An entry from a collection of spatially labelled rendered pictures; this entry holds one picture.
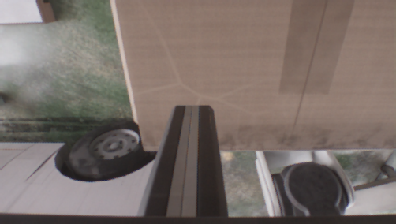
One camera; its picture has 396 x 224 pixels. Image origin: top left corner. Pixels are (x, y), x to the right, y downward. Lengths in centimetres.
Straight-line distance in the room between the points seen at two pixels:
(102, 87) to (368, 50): 147
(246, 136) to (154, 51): 13
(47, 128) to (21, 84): 39
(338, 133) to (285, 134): 6
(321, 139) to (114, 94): 140
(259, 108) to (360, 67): 10
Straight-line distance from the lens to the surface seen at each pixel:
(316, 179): 49
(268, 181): 50
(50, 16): 151
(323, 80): 22
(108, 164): 126
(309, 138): 25
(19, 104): 198
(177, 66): 19
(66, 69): 161
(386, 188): 229
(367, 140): 29
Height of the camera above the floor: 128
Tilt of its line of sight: 59 degrees down
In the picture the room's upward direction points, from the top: 179 degrees counter-clockwise
